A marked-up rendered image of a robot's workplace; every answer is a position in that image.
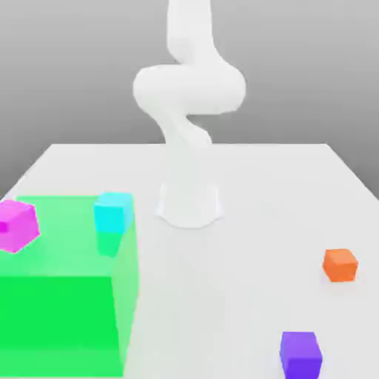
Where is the small orange cube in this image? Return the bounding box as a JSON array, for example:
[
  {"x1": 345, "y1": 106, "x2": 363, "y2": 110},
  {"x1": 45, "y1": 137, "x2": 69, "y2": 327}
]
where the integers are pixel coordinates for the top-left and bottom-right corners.
[{"x1": 322, "y1": 248, "x2": 360, "y2": 283}]

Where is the small purple cube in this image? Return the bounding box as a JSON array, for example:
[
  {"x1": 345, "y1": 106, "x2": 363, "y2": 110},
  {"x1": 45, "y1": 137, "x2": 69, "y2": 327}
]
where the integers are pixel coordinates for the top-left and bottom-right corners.
[{"x1": 279, "y1": 331, "x2": 323, "y2": 379}]

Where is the small magenta cube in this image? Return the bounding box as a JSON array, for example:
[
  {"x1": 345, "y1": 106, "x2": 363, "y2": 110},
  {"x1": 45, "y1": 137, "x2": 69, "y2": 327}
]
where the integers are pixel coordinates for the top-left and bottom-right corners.
[{"x1": 0, "y1": 199, "x2": 41, "y2": 255}]

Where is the small cyan cube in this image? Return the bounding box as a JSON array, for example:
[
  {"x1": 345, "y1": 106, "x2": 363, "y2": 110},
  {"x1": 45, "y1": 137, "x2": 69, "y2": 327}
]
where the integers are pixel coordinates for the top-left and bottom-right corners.
[{"x1": 93, "y1": 192, "x2": 134, "y2": 235}]

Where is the large green box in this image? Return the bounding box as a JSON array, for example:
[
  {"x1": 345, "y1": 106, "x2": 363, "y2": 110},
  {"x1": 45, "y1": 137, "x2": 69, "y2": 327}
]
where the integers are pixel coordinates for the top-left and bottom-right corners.
[{"x1": 0, "y1": 195, "x2": 140, "y2": 378}]

